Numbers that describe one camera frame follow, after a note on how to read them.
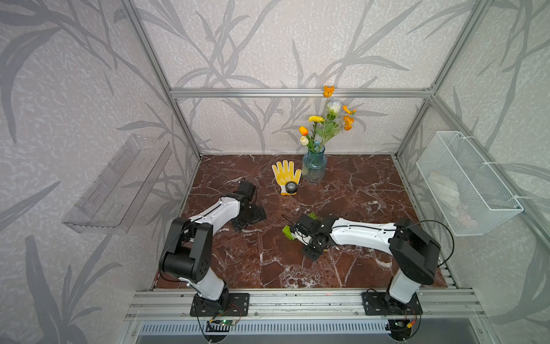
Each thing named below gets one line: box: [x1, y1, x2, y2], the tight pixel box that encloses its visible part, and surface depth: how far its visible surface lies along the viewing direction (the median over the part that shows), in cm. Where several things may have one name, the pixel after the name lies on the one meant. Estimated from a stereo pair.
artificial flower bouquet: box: [298, 85, 358, 152], surface depth 97 cm
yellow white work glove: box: [271, 159, 302, 196], surface depth 114 cm
